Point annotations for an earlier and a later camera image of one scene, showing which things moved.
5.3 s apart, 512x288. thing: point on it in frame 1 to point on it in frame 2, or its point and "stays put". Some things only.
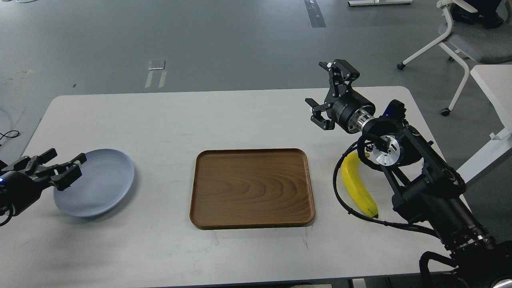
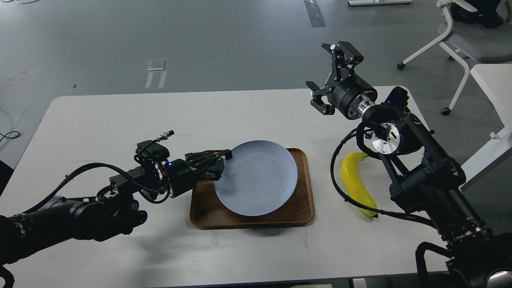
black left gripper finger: [29, 165] to [197, 158]
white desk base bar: [352, 3] stays put
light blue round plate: [107, 175] to [260, 178]
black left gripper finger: [66, 174] to [211, 171]
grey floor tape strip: [315, 14] stays put
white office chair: [470, 39] stays put
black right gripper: [349, 111] to [352, 97]
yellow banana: [357, 185] stays put
